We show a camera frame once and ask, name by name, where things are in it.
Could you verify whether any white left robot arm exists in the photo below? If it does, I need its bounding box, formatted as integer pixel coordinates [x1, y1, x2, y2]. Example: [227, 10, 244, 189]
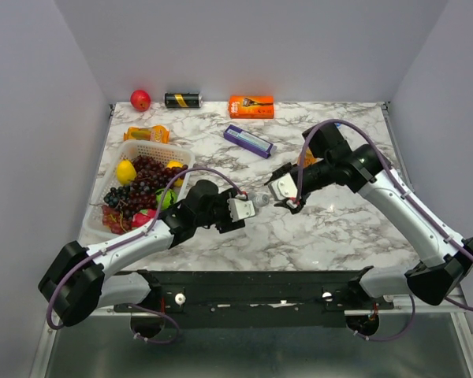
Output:
[38, 180, 255, 328]

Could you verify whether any black gold can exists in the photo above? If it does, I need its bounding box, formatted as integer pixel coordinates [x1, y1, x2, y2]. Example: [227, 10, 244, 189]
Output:
[164, 93, 203, 109]

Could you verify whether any yellow lemon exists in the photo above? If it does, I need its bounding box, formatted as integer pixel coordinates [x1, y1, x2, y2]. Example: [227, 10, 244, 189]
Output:
[166, 161, 184, 187]
[116, 160, 137, 185]

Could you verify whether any dark red grapes bunch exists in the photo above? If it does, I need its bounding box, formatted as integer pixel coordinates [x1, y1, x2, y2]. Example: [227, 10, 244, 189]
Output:
[119, 155, 188, 220]

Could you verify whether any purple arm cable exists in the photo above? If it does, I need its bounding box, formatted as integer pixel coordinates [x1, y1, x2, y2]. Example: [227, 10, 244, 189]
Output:
[295, 119, 473, 342]
[46, 167, 248, 344]

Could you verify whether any dark blue grapes bunch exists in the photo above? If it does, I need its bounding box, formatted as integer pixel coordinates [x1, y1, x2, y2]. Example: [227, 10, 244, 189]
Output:
[103, 185, 131, 209]

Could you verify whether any pink dragon fruit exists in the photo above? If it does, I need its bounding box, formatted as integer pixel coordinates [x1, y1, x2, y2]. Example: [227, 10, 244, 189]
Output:
[131, 209, 157, 229]

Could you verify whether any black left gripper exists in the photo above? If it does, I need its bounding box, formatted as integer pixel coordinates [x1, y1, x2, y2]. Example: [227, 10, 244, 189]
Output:
[196, 188, 246, 234]

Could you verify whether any white plastic basket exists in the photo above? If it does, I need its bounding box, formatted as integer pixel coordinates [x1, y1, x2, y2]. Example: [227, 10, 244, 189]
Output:
[83, 139, 195, 240]

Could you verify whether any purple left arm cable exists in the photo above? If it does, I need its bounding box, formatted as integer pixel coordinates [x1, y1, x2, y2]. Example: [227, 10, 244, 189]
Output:
[46, 167, 248, 344]

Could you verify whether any orange razor box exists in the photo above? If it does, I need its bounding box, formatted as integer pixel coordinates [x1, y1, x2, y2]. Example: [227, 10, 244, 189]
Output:
[229, 95, 275, 120]

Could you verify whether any purple toothpaste box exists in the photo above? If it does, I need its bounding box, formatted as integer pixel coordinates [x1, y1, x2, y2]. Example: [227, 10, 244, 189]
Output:
[223, 124, 276, 159]

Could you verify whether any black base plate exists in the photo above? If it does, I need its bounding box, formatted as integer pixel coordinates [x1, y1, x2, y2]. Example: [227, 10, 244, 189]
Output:
[62, 269, 446, 330]

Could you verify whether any orange snack bag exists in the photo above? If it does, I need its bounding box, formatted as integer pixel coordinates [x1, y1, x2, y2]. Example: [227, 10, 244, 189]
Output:
[123, 124, 170, 144]

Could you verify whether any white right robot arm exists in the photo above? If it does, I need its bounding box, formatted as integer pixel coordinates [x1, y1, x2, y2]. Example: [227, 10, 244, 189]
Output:
[266, 119, 473, 309]

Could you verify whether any red apple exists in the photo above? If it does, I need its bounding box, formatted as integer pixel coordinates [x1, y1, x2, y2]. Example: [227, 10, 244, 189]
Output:
[130, 90, 151, 112]

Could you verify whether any small water bottle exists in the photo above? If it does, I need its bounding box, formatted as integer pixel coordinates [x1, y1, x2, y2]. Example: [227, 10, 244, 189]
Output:
[248, 192, 270, 210]

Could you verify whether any orange juice bottle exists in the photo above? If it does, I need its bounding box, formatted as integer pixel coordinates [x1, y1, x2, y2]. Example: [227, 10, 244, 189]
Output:
[296, 149, 318, 168]

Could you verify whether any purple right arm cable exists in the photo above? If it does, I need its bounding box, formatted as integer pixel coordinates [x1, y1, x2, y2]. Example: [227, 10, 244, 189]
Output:
[295, 119, 473, 342]

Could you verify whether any aluminium mounting rail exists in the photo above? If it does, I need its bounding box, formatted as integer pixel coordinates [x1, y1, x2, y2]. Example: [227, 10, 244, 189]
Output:
[47, 280, 468, 318]

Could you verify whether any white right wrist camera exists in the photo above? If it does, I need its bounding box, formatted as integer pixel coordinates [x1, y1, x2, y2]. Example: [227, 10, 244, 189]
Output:
[267, 173, 298, 202]

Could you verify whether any light red grapes bunch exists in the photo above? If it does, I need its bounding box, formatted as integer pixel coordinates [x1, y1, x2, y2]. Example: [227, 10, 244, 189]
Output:
[102, 205, 132, 235]

